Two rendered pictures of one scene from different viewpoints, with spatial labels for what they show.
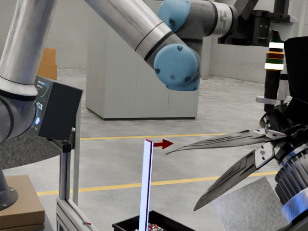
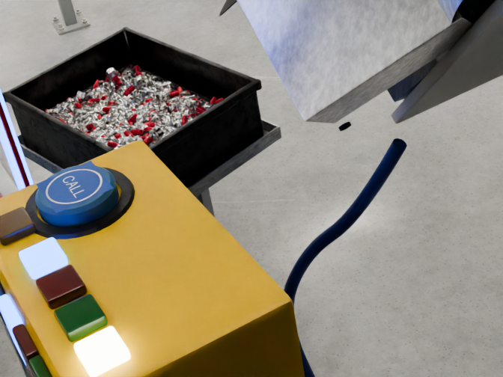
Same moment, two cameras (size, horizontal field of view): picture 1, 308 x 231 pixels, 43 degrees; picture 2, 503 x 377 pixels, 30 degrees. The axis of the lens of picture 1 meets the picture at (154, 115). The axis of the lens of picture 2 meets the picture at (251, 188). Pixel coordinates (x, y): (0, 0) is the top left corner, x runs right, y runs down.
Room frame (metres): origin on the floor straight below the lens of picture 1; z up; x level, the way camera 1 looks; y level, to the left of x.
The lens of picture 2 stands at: (0.22, -0.24, 1.34)
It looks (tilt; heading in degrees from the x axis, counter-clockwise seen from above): 37 degrees down; 7
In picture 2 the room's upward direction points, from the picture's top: 10 degrees counter-clockwise
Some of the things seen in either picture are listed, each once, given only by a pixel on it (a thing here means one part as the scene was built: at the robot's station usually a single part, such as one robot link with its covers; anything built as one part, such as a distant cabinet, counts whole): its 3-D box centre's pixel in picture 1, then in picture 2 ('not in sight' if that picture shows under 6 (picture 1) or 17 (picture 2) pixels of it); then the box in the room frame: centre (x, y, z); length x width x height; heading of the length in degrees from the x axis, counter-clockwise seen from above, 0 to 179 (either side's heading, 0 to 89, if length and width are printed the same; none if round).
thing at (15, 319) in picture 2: not in sight; (16, 330); (0.53, -0.08, 1.04); 0.02 x 0.01 x 0.03; 31
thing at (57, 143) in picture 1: (56, 140); not in sight; (1.34, 0.34, 1.04); 0.24 x 0.03 x 0.03; 31
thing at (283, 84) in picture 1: (276, 83); not in sight; (0.98, -0.30, 1.32); 0.09 x 0.07 x 0.10; 66
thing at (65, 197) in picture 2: not in sight; (77, 197); (0.58, -0.11, 1.08); 0.04 x 0.04 x 0.02
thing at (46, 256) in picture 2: not in sight; (43, 257); (0.54, -0.10, 1.08); 0.02 x 0.02 x 0.01; 31
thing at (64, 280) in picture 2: not in sight; (61, 286); (0.52, -0.11, 1.08); 0.02 x 0.02 x 0.01; 31
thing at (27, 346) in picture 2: not in sight; (33, 360); (0.50, -0.09, 1.04); 0.02 x 0.01 x 0.03; 31
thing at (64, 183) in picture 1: (64, 170); not in sight; (1.25, 0.29, 0.96); 0.03 x 0.03 x 0.20; 31
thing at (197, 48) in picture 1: (183, 64); not in sight; (0.83, -0.05, 1.35); 0.11 x 0.08 x 0.11; 172
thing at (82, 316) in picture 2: not in sight; (80, 317); (0.50, -0.13, 1.08); 0.02 x 0.02 x 0.01; 31
